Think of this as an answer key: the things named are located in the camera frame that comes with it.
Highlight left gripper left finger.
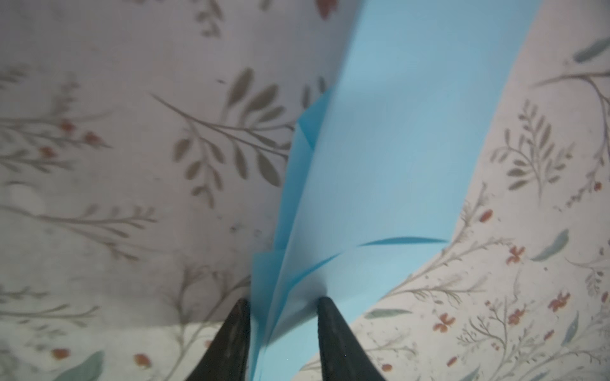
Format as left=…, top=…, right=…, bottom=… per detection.
left=186, top=298, right=251, bottom=381

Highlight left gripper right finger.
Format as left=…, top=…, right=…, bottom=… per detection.
left=317, top=296, right=385, bottom=381

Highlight light blue square paper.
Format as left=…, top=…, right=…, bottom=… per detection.
left=249, top=1, right=540, bottom=380

